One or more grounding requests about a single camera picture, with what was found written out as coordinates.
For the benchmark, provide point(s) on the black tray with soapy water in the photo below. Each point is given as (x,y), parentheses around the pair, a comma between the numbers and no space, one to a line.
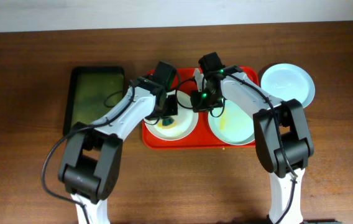
(92,92)

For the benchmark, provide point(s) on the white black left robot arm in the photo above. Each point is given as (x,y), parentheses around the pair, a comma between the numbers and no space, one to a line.
(90,165)

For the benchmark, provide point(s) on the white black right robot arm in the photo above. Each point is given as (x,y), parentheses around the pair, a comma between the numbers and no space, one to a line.
(282,138)

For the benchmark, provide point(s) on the black base block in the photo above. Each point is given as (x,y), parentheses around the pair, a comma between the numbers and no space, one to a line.
(321,222)

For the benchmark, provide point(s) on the red plastic serving tray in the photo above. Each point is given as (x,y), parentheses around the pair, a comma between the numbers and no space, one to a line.
(201,137)

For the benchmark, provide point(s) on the yellow green scrub sponge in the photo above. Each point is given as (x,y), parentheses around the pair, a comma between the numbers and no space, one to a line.
(167,123)

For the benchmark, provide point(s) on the cream white plate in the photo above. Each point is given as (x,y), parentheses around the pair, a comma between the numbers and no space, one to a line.
(186,121)

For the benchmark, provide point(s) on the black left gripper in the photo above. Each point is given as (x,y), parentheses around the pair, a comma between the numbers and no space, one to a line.
(166,111)

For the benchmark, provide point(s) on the pale green plate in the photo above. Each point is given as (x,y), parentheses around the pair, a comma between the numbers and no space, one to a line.
(231,125)

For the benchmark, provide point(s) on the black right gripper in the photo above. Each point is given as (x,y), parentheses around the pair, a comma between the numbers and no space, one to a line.
(197,107)

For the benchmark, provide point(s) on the light blue plate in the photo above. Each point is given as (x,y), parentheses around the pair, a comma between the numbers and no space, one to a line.
(287,81)

